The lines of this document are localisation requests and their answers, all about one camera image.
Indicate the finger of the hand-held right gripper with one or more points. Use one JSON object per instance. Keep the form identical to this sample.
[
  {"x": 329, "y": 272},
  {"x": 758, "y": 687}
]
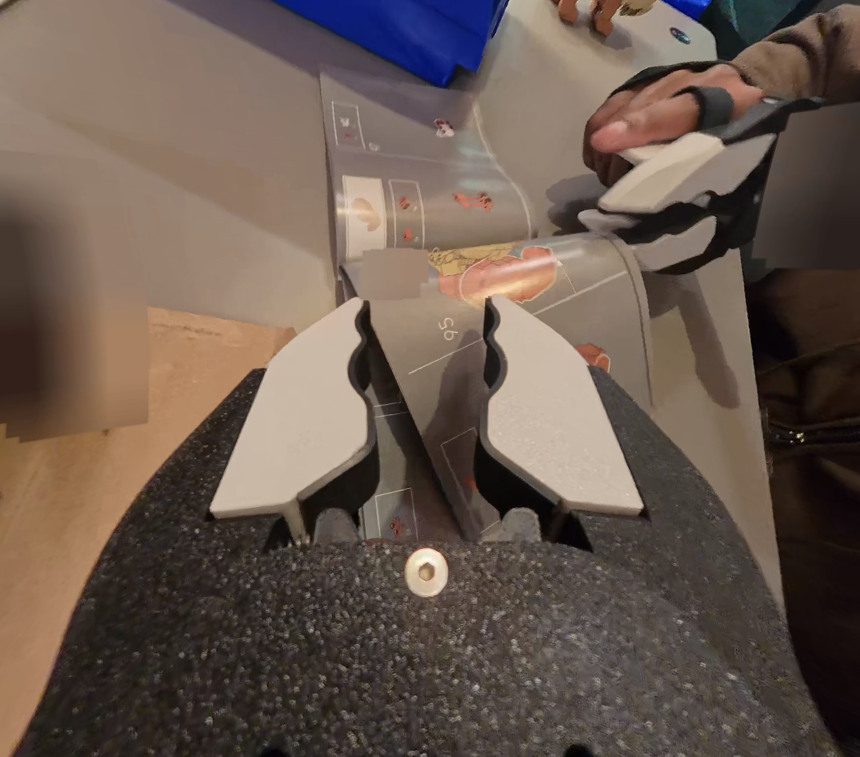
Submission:
[
  {"x": 665, "y": 179},
  {"x": 678, "y": 246}
]

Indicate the person's dark jacket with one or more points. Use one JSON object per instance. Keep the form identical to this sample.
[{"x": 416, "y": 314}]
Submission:
[{"x": 820, "y": 502}]

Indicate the grey instruction booklet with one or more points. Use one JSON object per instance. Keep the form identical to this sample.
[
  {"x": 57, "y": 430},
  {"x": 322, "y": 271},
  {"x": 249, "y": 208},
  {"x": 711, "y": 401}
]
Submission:
[{"x": 443, "y": 166}]

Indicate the grey desk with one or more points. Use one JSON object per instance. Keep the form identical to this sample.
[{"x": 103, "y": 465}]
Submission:
[{"x": 201, "y": 132}]

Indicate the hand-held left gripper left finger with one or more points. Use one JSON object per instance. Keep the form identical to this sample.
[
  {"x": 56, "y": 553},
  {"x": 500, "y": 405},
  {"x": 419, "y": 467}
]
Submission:
[{"x": 295, "y": 434}]

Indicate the person's right forearm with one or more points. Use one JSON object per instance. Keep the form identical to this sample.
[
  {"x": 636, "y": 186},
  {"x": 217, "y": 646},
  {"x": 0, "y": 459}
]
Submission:
[{"x": 806, "y": 52}]

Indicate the brown cardboard box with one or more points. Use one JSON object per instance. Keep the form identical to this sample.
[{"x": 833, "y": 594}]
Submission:
[{"x": 188, "y": 434}]

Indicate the person's right hand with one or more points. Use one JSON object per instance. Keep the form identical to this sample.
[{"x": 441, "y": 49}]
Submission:
[{"x": 645, "y": 112}]

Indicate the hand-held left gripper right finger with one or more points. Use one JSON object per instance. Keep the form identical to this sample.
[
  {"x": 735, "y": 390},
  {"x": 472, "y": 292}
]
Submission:
[{"x": 557, "y": 434}]

